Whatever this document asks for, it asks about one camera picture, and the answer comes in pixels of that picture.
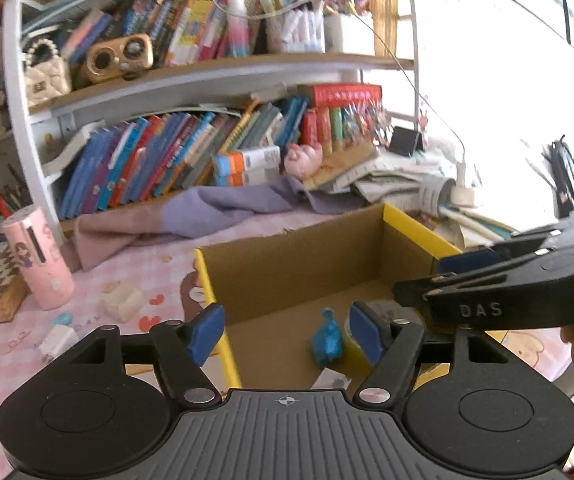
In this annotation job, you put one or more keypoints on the yellow cardboard box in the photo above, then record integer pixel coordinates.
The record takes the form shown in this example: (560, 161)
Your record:
(292, 270)

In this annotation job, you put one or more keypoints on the yellow tape roll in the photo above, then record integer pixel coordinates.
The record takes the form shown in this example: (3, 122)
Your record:
(402, 309)

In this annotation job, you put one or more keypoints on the rolled printed paper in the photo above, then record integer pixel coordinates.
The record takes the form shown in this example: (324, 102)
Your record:
(434, 196)

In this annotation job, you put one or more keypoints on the white power adapter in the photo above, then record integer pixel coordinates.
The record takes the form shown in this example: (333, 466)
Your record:
(464, 195)

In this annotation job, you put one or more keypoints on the small white patterned box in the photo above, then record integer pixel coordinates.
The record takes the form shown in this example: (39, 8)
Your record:
(329, 380)

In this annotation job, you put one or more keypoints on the thick red book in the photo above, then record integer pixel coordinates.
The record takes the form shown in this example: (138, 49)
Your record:
(347, 95)

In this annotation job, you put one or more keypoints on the pink checked tablecloth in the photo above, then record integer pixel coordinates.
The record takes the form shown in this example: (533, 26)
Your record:
(132, 265)

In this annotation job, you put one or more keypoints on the blue plastic bag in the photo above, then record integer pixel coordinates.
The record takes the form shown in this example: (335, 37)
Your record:
(328, 342)

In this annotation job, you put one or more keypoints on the orange and white carton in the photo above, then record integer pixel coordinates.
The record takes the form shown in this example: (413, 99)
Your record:
(249, 179)
(247, 159)

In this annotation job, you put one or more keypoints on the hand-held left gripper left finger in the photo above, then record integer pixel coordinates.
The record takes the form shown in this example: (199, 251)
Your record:
(207, 332)

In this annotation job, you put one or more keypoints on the row of upright books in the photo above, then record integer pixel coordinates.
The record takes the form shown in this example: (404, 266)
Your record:
(202, 20)

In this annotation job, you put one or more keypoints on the mauve and lavender cloth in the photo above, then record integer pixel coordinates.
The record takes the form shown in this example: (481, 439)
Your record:
(192, 215)

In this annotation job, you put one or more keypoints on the black phone stand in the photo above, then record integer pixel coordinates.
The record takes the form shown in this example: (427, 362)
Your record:
(407, 141)

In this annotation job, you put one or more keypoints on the white desk organiser box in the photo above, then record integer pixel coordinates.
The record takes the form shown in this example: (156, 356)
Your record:
(349, 32)

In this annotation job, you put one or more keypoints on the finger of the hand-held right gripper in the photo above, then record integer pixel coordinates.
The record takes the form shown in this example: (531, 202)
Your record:
(467, 261)
(447, 285)

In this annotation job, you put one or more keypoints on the white charger plug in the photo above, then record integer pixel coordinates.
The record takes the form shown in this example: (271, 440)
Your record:
(59, 341)

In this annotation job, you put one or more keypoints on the pastel gradient bottle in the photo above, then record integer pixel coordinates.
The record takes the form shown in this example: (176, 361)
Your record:
(238, 27)

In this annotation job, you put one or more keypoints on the pink cylindrical humidifier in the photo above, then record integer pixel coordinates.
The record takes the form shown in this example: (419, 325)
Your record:
(42, 270)

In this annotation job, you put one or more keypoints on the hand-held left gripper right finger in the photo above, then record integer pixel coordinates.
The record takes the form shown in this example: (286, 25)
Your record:
(367, 332)

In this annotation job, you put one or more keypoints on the row of leaning colourful books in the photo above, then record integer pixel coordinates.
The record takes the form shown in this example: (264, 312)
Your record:
(157, 155)

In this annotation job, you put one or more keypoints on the cream foam block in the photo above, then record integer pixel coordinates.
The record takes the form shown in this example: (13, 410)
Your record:
(122, 305)

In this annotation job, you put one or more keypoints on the pink pig plush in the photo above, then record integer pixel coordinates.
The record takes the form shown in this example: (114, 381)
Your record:
(304, 158)

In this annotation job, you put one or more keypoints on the gold retro radio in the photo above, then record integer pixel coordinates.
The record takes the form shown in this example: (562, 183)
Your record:
(119, 57)

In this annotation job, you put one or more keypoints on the white bookshelf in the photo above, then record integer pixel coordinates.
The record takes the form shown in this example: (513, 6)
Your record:
(22, 125)

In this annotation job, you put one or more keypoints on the white quilted handbag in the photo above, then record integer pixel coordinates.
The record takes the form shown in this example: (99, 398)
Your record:
(44, 80)

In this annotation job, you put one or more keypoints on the bamboo slat roll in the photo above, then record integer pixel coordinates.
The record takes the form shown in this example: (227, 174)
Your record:
(382, 15)

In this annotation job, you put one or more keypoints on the bunch of white markers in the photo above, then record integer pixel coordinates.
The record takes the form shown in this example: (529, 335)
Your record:
(294, 30)

